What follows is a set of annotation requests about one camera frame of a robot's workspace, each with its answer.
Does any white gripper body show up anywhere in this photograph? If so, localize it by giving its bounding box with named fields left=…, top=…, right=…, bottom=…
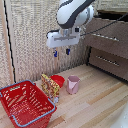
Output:
left=45, top=27, right=82, bottom=50

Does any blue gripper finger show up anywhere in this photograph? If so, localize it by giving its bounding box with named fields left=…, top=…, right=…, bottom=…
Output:
left=53, top=48, right=59, bottom=59
left=65, top=48, right=72, bottom=56

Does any brown wooden drawer cabinet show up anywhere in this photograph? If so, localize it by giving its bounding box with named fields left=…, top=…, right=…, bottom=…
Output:
left=82, top=8, right=128, bottom=83

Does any red bowl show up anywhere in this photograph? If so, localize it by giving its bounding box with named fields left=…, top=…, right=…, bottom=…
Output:
left=49, top=74, right=66, bottom=89

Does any beige woven folding screen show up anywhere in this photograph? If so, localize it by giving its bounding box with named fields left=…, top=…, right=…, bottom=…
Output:
left=0, top=0, right=128, bottom=88

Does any pink cup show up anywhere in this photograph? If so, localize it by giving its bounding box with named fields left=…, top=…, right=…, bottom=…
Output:
left=66, top=75, right=81, bottom=95

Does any patterned snack bag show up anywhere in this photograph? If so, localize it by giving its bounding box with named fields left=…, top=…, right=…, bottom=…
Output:
left=40, top=73, right=61, bottom=104

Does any red plastic shopping basket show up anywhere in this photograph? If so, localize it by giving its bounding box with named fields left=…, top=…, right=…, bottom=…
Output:
left=0, top=79, right=58, bottom=128

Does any metal drawer handle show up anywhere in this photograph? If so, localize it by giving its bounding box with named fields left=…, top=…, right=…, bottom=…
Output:
left=95, top=54, right=121, bottom=68
left=91, top=32, right=120, bottom=42

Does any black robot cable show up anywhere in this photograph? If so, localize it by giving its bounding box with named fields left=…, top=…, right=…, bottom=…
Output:
left=79, top=12, right=128, bottom=37

